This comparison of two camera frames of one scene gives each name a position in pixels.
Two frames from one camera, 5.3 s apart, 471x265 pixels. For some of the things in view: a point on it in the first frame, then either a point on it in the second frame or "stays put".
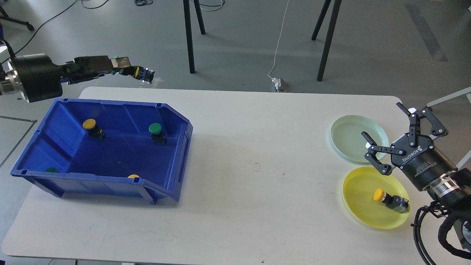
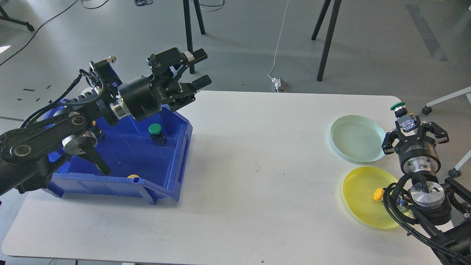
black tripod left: [189, 31] stays put
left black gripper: [41, 79] → [144, 96]
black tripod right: [335, 10] stays put
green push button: [145, 75] → [406, 122]
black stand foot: [3, 15] stays put
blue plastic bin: [109, 148] stays put
